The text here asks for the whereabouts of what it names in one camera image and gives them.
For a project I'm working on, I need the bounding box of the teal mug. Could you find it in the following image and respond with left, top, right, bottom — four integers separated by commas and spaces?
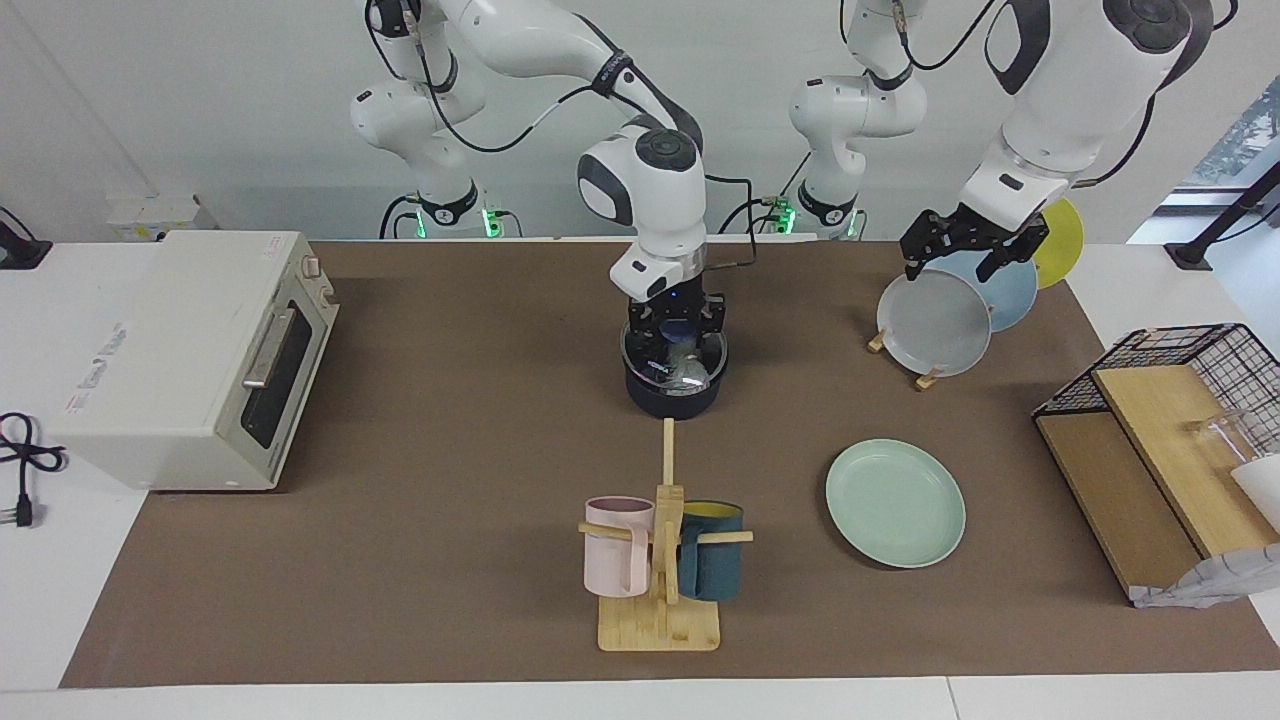
678, 500, 745, 602

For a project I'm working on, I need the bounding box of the black power cable with plug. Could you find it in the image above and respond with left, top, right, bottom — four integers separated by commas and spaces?
0, 412, 67, 529

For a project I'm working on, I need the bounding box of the wooden shelf with wire basket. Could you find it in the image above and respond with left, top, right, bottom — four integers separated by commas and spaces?
1032, 323, 1280, 601

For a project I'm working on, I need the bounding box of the pale green plate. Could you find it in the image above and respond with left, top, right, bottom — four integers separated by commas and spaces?
825, 438, 968, 570

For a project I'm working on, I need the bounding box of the wooden mug tree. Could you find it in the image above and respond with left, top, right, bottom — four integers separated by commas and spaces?
578, 418, 754, 653

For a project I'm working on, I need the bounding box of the brown table mat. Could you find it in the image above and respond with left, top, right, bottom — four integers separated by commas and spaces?
58, 240, 1280, 689

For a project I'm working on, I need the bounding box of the grey plate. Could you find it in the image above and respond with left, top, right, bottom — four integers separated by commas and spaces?
877, 268, 993, 378

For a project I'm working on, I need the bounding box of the cream toaster oven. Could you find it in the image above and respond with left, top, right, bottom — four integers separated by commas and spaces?
45, 231, 341, 492

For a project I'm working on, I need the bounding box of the pink mug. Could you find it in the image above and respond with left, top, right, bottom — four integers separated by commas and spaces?
584, 497, 656, 599

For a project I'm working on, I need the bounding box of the black desk mount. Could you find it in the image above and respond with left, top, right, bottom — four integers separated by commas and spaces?
0, 207, 53, 271

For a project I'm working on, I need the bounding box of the wooden plate rack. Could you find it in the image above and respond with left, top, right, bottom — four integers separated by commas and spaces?
867, 325, 944, 392

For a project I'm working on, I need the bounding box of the yellow plate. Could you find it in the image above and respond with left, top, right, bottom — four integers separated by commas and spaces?
1030, 197, 1086, 290

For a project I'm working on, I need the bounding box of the clear glass cup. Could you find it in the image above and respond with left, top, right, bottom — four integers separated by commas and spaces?
1185, 410, 1271, 471

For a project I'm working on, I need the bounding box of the light blue plate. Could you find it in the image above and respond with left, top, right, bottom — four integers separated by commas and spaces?
940, 250, 1040, 333

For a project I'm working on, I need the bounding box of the white cup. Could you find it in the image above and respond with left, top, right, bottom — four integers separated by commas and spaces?
1230, 455, 1280, 531

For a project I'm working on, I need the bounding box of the glass lid with blue knob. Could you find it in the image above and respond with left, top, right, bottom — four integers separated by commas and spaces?
620, 325, 729, 393

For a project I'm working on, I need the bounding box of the grey marbled cloth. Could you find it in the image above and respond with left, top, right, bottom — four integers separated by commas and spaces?
1130, 543, 1280, 610

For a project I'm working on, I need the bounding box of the white power strip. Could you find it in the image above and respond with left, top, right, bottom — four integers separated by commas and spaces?
108, 195, 216, 241

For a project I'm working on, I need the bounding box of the dark pot with blue handle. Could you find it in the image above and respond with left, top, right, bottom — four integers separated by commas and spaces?
622, 330, 731, 421

